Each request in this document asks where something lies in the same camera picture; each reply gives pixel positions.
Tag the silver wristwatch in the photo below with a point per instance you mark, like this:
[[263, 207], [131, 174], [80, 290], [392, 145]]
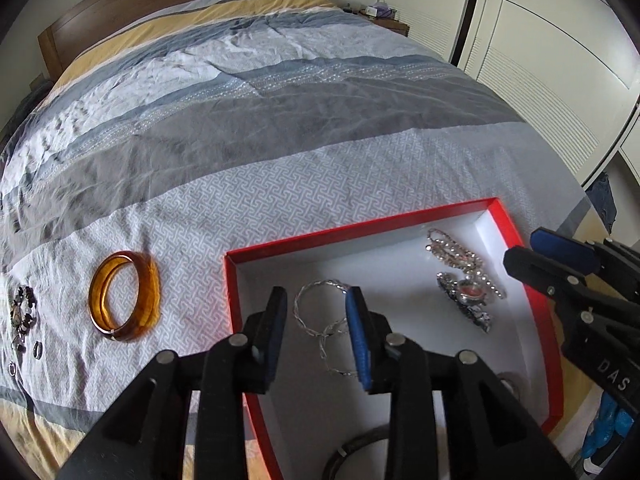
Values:
[[470, 294]]

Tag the striped duvet cover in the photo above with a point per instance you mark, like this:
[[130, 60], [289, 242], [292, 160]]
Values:
[[250, 135]]

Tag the silver twisted hoop earring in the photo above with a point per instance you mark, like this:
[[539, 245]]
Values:
[[306, 329], [334, 370]]

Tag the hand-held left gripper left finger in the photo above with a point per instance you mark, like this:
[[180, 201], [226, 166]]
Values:
[[275, 342]]

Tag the amber bangle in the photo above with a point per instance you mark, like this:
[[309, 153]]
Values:
[[145, 305]]

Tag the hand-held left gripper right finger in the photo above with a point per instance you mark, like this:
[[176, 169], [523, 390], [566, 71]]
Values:
[[357, 342]]

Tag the wooden nightstand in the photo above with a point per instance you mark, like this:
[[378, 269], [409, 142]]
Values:
[[395, 26]]

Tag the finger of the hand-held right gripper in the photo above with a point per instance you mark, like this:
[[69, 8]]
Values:
[[535, 265], [565, 252]]

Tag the white wardrobe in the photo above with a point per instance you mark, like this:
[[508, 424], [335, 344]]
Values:
[[525, 35]]

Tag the red cardboard box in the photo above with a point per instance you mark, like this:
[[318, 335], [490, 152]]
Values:
[[410, 270]]

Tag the dark grey cloth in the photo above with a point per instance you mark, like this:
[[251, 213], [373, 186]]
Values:
[[30, 102]]

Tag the blue plastic object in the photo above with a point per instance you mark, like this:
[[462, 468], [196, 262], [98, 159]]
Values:
[[602, 427]]

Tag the purple tissue box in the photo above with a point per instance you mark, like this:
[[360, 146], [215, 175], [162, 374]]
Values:
[[385, 11]]

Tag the blue denim cloth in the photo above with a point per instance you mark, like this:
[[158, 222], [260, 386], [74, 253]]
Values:
[[602, 195]]

